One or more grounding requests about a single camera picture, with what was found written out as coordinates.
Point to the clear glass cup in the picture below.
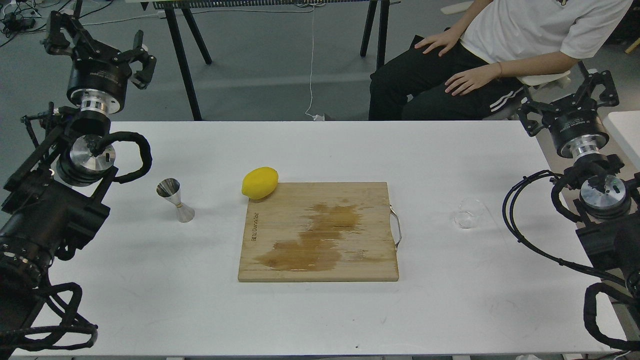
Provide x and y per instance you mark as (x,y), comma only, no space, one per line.
(469,213)

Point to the wooden cutting board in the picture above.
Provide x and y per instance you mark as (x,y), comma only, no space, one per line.
(320,232)

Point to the seated person in white shirt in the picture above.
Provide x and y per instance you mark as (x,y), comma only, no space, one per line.
(410,86)

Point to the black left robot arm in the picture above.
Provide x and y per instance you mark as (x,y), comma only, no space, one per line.
(55,199)

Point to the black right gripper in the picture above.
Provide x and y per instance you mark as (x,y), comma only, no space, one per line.
(580,131)

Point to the yellow lemon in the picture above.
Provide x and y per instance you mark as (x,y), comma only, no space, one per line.
(260,183)

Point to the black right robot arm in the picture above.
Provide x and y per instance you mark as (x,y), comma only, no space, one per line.
(589,192)

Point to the white side table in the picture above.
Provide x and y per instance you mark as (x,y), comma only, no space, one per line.
(624,126)

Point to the steel jigger measuring cup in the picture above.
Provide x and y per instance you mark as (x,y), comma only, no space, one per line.
(170,190)

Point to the black-legged background table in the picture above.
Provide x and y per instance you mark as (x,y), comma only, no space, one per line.
(293,62)

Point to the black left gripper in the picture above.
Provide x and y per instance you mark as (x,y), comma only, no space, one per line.
(66,36)

